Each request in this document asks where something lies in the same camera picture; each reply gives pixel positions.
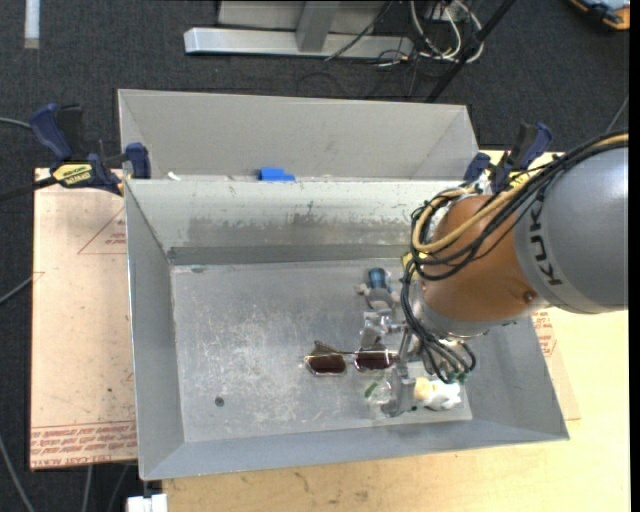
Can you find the white and yellow toy animal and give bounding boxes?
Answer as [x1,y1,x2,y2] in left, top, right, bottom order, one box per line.
[413,376,462,412]

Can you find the clear glass thing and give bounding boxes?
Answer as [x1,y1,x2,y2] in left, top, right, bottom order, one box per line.
[362,377,397,419]

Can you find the brown cardboard board red print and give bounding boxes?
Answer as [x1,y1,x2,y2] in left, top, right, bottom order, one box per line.
[29,167,139,471]

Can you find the blue block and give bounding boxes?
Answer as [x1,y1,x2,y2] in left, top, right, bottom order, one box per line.
[258,166,297,183]

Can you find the dark red sunglasses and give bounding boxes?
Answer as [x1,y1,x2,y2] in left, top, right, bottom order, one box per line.
[303,340,402,377]

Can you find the grey metal bin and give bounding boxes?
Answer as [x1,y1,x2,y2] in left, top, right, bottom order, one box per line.
[117,88,571,481]

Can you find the blue and grey toy figure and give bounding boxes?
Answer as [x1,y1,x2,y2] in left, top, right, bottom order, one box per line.
[355,266,402,310]

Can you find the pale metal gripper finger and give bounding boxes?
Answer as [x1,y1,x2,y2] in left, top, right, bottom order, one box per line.
[381,368,417,419]
[360,308,404,352]

